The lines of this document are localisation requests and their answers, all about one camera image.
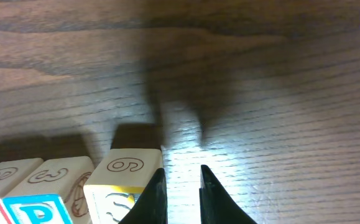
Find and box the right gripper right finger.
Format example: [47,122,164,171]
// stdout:
[199,165,257,224]

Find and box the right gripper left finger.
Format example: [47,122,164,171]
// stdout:
[119,168,168,224]

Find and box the yellow S block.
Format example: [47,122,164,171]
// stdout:
[83,148,163,224]

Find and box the blue P block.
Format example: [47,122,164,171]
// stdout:
[2,156,95,224]

